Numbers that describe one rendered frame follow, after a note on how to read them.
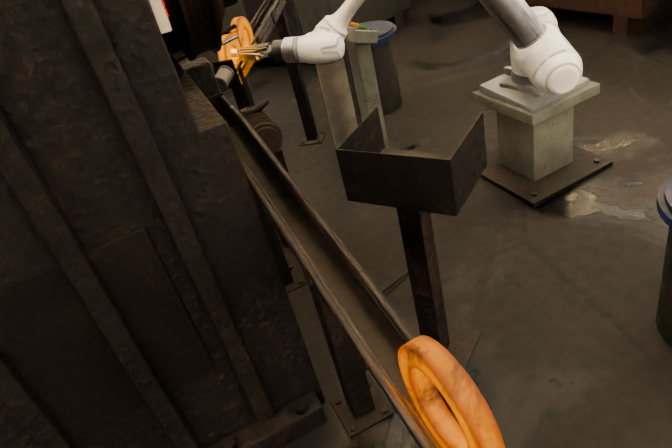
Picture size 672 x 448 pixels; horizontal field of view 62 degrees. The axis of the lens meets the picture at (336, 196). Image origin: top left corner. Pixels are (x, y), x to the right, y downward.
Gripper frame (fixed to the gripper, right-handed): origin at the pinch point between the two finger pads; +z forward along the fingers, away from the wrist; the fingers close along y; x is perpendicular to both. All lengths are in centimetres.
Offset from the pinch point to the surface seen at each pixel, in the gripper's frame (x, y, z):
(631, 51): -57, 126, -171
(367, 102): -41, 42, -41
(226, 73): -2.4, -12.4, -2.3
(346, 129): -48, 30, -32
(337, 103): -35, 29, -30
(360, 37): -9, 36, -42
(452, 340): -64, -72, -78
